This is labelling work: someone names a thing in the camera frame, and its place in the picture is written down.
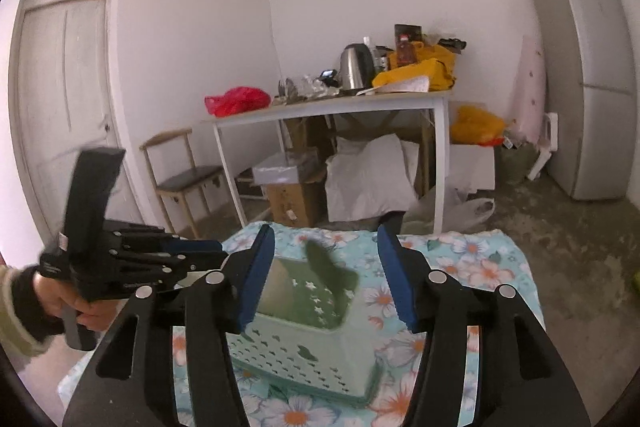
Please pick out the floral blue blanket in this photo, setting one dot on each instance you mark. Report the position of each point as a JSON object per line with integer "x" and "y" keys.
{"x": 480, "y": 267}

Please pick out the white cloth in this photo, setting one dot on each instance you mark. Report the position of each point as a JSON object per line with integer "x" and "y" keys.
{"x": 370, "y": 179}

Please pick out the clear plastic bag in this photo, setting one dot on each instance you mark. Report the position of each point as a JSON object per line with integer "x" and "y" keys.
{"x": 460, "y": 212}

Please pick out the mint green utensil holder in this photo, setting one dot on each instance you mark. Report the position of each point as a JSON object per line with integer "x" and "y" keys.
{"x": 300, "y": 347}

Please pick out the white box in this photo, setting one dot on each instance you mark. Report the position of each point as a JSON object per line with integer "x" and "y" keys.
{"x": 472, "y": 167}

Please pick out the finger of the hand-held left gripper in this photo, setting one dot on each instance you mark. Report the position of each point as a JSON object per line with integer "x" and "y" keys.
{"x": 145, "y": 272}
{"x": 150, "y": 241}

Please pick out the person's left hand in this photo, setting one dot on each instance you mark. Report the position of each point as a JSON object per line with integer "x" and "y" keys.
{"x": 52, "y": 292}

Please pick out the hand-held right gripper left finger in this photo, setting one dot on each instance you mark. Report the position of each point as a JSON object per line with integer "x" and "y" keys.
{"x": 255, "y": 277}

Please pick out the white door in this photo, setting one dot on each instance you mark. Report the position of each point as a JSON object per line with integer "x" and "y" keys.
{"x": 65, "y": 107}

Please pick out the silver refrigerator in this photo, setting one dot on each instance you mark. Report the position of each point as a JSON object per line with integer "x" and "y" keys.
{"x": 590, "y": 82}

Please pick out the brown box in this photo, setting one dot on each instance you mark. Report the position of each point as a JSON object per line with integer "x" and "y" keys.
{"x": 407, "y": 42}

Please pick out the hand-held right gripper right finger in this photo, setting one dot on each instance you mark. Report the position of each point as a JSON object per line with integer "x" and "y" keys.
{"x": 397, "y": 277}

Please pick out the steel electric kettle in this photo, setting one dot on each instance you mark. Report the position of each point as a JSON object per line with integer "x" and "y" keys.
{"x": 356, "y": 67}

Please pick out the white table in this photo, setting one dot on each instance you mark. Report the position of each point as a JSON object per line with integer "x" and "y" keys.
{"x": 325, "y": 104}

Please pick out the white-topped cardboard box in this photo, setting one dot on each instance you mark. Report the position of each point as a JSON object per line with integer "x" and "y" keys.
{"x": 292, "y": 192}

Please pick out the wooden chair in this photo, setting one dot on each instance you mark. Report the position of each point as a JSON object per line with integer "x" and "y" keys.
{"x": 187, "y": 179}

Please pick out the yellow bag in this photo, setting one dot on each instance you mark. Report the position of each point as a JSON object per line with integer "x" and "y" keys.
{"x": 420, "y": 72}

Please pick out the orange plastic bag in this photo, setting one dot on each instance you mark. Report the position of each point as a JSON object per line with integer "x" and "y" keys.
{"x": 477, "y": 124}

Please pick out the red plastic bag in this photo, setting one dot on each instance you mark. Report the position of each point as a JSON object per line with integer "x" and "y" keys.
{"x": 237, "y": 101}

